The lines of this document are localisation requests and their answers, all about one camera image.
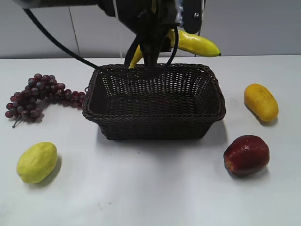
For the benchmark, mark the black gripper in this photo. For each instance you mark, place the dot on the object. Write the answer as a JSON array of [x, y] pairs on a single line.
[[151, 20]]

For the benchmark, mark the yellow banana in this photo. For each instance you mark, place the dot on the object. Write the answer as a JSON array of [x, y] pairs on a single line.
[[187, 42]]

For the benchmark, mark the black wicker basket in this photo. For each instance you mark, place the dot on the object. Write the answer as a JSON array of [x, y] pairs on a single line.
[[172, 102]]

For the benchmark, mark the orange mango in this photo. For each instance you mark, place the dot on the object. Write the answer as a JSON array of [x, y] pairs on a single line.
[[261, 102]]

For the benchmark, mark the red grape bunch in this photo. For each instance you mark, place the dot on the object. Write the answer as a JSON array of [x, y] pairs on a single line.
[[41, 91]]

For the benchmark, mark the red apple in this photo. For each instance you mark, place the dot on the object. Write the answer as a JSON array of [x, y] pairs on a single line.
[[246, 155]]

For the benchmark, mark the yellow lemon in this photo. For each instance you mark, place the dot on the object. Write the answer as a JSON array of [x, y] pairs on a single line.
[[37, 162]]

